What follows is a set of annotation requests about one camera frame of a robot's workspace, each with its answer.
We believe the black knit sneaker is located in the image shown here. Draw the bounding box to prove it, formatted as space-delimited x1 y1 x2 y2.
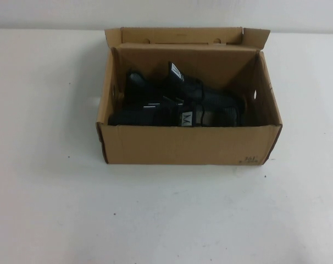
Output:
107 102 245 128
124 60 250 111

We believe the brown cardboard shoe box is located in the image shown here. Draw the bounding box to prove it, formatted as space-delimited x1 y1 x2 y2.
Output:
96 26 282 166

